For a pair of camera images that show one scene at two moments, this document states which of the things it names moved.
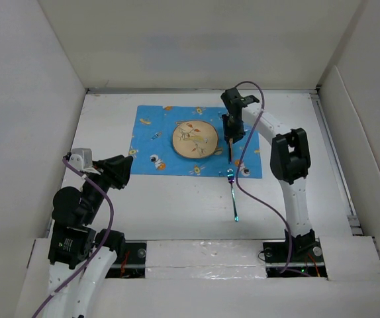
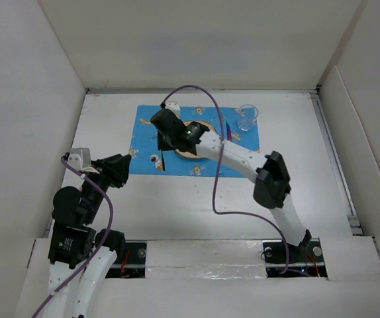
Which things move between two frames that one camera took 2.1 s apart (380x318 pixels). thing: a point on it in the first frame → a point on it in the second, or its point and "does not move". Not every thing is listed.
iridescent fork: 231,179 → 163,161
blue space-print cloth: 187,141 does not move
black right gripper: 230,133 → 163,145
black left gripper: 116,169 does not move
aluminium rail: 353,218 does not move
